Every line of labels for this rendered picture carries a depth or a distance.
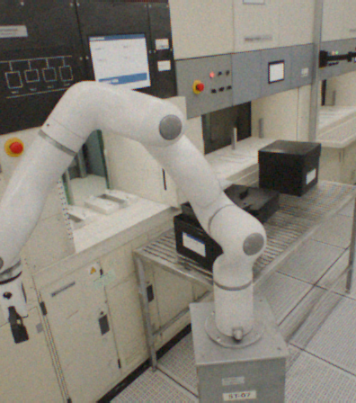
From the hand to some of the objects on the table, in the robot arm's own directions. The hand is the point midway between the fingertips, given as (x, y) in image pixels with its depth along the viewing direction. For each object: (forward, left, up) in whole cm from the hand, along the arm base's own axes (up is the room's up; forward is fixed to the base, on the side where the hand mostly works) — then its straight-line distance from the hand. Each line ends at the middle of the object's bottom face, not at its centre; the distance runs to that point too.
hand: (21, 326), depth 91 cm
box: (+140, -112, -25) cm, 180 cm away
